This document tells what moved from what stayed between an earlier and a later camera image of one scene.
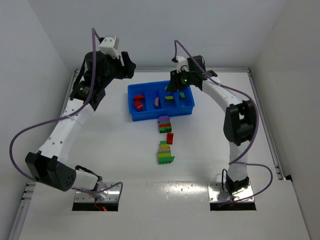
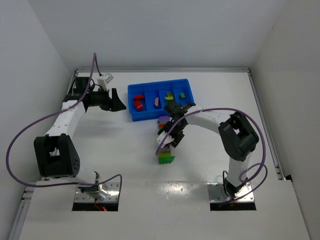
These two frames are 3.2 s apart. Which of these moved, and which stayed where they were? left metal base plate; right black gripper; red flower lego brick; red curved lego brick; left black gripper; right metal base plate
Moved: left black gripper; right black gripper
Stayed: red flower lego brick; red curved lego brick; right metal base plate; left metal base plate
